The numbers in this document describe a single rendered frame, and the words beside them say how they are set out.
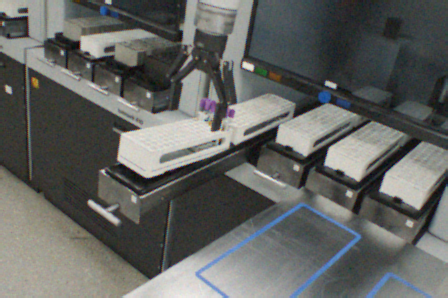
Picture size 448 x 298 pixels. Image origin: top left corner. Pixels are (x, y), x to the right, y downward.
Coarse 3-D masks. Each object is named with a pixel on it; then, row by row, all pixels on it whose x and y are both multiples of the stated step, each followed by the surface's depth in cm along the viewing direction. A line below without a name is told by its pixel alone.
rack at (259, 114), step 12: (264, 96) 147; (276, 96) 148; (240, 108) 135; (252, 108) 137; (264, 108) 138; (276, 108) 140; (288, 108) 142; (240, 120) 128; (252, 120) 130; (264, 120) 133; (276, 120) 141; (288, 120) 145; (240, 132) 125; (252, 132) 136
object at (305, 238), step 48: (240, 240) 90; (288, 240) 92; (336, 240) 95; (384, 240) 97; (144, 288) 76; (192, 288) 77; (240, 288) 79; (288, 288) 81; (336, 288) 82; (384, 288) 84; (432, 288) 86
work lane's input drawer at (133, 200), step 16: (272, 128) 138; (240, 144) 126; (256, 144) 131; (208, 160) 117; (224, 160) 121; (240, 160) 128; (112, 176) 105; (128, 176) 104; (160, 176) 109; (176, 176) 109; (192, 176) 112; (208, 176) 118; (112, 192) 106; (128, 192) 102; (144, 192) 102; (160, 192) 104; (176, 192) 109; (96, 208) 103; (112, 208) 104; (128, 208) 103; (144, 208) 102
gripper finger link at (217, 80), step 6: (204, 60) 107; (210, 66) 107; (210, 72) 107; (216, 72) 109; (216, 78) 107; (216, 84) 107; (222, 84) 108; (216, 90) 108; (222, 90) 108; (222, 96) 107; (222, 102) 107
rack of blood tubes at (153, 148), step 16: (144, 128) 110; (160, 128) 113; (176, 128) 115; (192, 128) 117; (208, 128) 119; (128, 144) 103; (144, 144) 103; (160, 144) 104; (176, 144) 106; (192, 144) 110; (208, 144) 119; (224, 144) 121; (144, 160) 101; (160, 160) 110; (176, 160) 107; (192, 160) 113; (144, 176) 102
